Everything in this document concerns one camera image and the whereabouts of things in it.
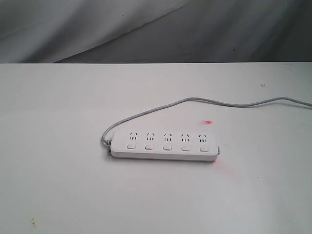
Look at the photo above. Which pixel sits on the white five-outlet power strip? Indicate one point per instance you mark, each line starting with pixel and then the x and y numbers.
pixel 165 145

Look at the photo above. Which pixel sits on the grey backdrop cloth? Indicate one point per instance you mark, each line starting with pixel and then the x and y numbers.
pixel 155 31

